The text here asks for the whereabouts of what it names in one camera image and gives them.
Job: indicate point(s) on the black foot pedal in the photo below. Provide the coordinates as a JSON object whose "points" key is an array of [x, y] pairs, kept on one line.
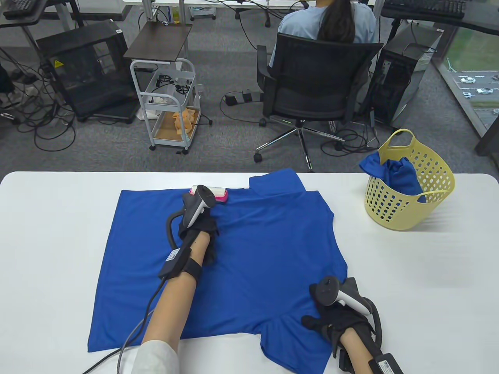
{"points": [[239, 97]]}

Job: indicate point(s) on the black mesh office chair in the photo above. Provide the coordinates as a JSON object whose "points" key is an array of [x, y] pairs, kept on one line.
{"points": [[323, 78]]}

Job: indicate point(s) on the blue t-shirt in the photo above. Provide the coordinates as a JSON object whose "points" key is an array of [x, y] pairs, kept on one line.
{"points": [[401, 175], [265, 253]]}

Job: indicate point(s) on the person's left hand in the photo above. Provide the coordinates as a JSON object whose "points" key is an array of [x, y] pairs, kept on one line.
{"points": [[204, 226]]}

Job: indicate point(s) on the brown side table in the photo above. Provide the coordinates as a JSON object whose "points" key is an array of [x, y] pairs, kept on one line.
{"points": [[160, 41]]}

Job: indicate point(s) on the white desk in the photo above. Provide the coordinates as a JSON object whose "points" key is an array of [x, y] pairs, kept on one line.
{"points": [[148, 9]]}

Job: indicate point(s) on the black open computer case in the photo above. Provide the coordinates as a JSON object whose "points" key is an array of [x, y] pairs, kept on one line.
{"points": [[78, 35]]}

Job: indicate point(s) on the small white storage cart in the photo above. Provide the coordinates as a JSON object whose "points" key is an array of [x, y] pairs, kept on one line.
{"points": [[202, 11]]}

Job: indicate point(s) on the person's left forearm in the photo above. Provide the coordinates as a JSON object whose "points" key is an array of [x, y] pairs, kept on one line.
{"points": [[171, 307]]}

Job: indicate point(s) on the black keyboard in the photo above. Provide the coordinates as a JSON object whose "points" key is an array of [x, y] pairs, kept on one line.
{"points": [[425, 7], [19, 7]]}

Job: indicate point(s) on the person's right forearm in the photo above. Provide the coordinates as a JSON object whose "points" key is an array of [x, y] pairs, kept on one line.
{"points": [[356, 350]]}

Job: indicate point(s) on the person's white shirt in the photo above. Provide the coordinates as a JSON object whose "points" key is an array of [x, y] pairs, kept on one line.
{"points": [[156, 358]]}

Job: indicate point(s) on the dark grey right hand controller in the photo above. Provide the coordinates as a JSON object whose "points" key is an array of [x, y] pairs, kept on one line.
{"points": [[325, 290]]}

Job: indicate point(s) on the black desk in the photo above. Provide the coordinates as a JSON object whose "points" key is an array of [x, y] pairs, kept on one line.
{"points": [[97, 7], [483, 17]]}

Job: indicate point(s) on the pink lint roller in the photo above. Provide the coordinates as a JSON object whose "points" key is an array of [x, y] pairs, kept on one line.
{"points": [[220, 193]]}

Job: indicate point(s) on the white rolling cart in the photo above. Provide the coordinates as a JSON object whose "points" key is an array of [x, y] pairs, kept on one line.
{"points": [[160, 107]]}

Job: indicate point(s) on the dark grey left hand controller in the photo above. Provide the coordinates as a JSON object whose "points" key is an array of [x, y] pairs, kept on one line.
{"points": [[195, 206]]}

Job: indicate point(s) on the yellow perforated plastic basket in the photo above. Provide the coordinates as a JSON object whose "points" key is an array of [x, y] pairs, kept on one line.
{"points": [[401, 214]]}

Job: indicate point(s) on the dark grey hand controller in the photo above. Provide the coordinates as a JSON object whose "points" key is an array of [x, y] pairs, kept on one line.
{"points": [[195, 206], [325, 290]]}

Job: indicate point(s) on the person's right hand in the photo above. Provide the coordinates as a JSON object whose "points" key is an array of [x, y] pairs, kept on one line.
{"points": [[343, 317]]}

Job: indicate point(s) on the orange cloth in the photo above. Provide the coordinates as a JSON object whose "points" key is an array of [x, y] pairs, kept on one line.
{"points": [[183, 120]]}

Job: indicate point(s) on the black computer tower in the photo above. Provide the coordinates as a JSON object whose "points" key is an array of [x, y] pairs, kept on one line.
{"points": [[405, 70]]}

